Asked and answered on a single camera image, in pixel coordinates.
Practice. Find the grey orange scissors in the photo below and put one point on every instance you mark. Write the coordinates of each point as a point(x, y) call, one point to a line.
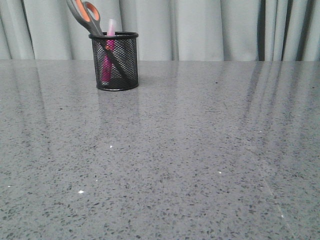
point(89, 17)

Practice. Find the black mesh pen holder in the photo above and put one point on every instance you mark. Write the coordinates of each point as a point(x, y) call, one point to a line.
point(115, 61)

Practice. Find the pale grey curtain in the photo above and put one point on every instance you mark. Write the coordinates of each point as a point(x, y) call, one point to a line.
point(185, 30)

